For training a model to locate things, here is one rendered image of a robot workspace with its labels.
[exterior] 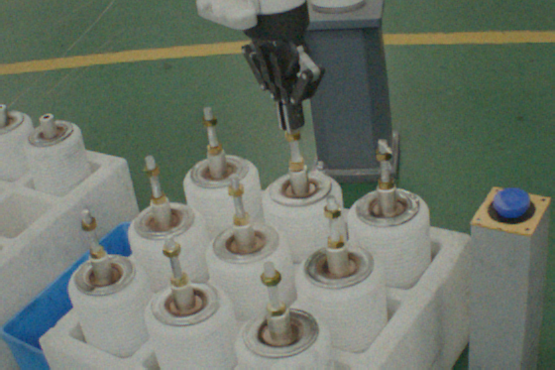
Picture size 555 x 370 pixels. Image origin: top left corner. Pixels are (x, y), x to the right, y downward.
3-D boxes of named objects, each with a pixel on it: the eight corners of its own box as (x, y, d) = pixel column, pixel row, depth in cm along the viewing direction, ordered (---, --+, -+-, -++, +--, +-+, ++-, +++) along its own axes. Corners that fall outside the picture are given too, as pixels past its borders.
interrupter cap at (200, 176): (219, 153, 124) (218, 149, 124) (262, 168, 119) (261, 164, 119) (178, 180, 119) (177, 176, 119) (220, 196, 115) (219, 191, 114)
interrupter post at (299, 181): (302, 184, 115) (299, 161, 113) (314, 190, 113) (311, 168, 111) (286, 191, 114) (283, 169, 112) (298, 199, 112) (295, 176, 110)
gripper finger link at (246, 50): (260, 37, 109) (286, 77, 108) (255, 44, 110) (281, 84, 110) (242, 45, 108) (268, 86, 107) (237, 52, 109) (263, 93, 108)
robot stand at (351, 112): (321, 141, 174) (300, -10, 159) (399, 138, 171) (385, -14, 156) (311, 184, 162) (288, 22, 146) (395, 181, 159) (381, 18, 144)
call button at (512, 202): (500, 199, 95) (500, 184, 94) (534, 206, 93) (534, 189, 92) (488, 220, 92) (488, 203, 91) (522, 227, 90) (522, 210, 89)
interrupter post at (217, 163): (219, 168, 121) (215, 145, 119) (233, 173, 119) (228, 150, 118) (206, 176, 119) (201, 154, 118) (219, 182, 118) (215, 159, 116)
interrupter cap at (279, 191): (306, 168, 118) (306, 163, 117) (345, 190, 112) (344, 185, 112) (257, 192, 114) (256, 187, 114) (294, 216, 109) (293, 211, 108)
